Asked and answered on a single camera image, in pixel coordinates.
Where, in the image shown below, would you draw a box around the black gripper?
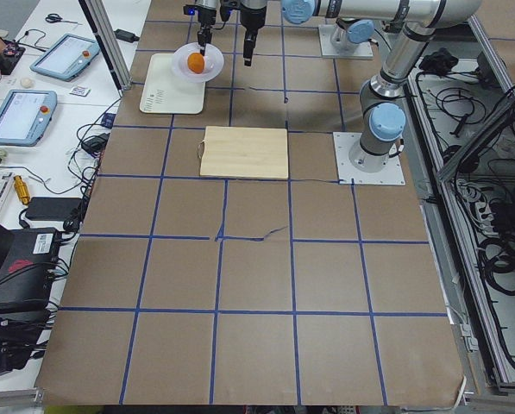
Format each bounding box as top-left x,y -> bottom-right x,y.
183,0 -> 218,56
220,0 -> 267,66

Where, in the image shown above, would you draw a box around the orange fruit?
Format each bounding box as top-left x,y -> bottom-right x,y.
186,52 -> 205,74

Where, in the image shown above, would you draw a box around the white round plate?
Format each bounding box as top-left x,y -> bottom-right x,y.
172,42 -> 224,83

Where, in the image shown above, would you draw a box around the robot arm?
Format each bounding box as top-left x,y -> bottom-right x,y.
281,1 -> 481,101
183,1 -> 374,66

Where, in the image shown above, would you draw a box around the cream bear tray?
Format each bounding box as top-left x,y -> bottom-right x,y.
139,53 -> 205,115

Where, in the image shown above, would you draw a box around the black power adapter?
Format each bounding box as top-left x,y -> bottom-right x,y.
114,28 -> 140,43

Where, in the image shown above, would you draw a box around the wooden cutting board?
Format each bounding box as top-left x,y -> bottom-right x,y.
200,126 -> 289,179

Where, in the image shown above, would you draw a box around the small card box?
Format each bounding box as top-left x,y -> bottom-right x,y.
70,85 -> 91,97

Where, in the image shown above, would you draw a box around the upper blue teach pendant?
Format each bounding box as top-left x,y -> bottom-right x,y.
30,34 -> 100,81

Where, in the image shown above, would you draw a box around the blue teach pendant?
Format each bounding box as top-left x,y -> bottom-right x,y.
30,34 -> 100,81
0,90 -> 57,147

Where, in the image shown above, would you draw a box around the black scissors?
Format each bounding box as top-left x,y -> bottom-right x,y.
45,13 -> 77,24

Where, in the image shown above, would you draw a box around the white round ball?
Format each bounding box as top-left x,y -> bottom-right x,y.
20,78 -> 34,89

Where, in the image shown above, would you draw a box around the lower blue teach pendant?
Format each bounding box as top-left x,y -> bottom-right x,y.
0,90 -> 57,147

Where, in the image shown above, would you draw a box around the gold metal cylinder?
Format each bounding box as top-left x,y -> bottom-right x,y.
14,175 -> 31,205

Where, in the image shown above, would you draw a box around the black electronics box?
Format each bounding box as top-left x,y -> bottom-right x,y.
0,226 -> 60,314

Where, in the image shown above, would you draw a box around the aluminium frame post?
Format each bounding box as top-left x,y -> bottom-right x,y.
79,0 -> 132,91

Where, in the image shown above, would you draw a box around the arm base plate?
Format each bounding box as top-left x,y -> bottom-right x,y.
318,24 -> 374,60
333,132 -> 405,185

